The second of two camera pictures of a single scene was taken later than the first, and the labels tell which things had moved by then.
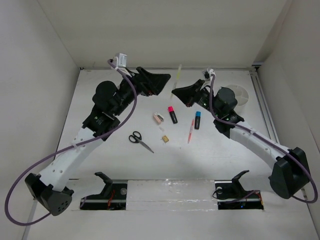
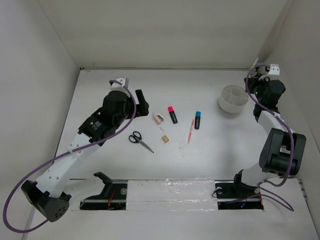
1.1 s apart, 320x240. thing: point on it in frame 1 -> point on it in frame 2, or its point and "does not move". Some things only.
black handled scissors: x=136 y=138 does not move
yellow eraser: x=165 y=138 does not move
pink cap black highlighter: x=172 y=114 does not move
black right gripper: x=188 y=94 -> x=253 y=81
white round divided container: x=240 y=93 does not move
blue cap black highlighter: x=197 y=120 does not move
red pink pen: x=191 y=131 does not move
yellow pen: x=178 y=76 -> x=255 y=62
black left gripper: x=154 y=83 -> x=141 y=108
